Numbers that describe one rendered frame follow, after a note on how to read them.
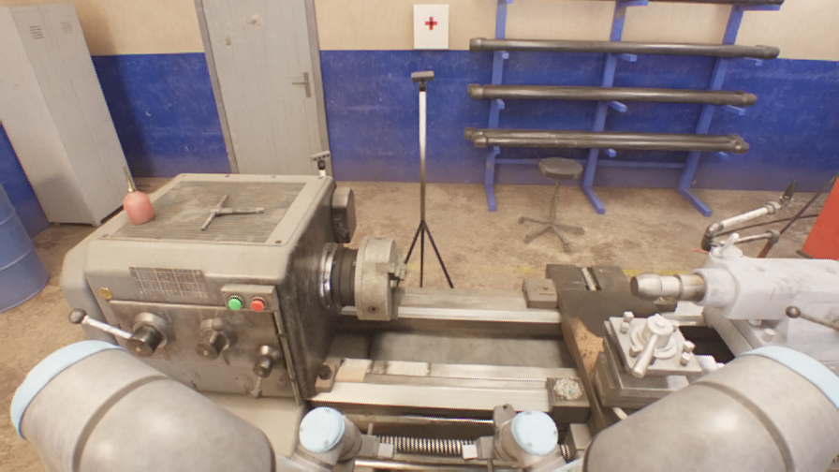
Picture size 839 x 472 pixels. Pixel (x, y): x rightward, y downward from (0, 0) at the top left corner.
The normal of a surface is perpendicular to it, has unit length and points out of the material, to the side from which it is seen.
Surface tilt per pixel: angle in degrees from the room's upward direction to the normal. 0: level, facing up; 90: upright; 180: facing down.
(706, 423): 28
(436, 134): 90
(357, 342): 0
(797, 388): 8
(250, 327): 90
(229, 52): 90
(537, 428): 19
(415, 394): 36
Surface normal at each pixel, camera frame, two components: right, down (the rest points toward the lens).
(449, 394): -0.04, -0.43
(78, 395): -0.12, -0.72
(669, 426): -0.62, -0.73
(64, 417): -0.25, -0.46
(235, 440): 0.77, -0.61
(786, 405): 0.09, -0.73
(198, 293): -0.07, 0.48
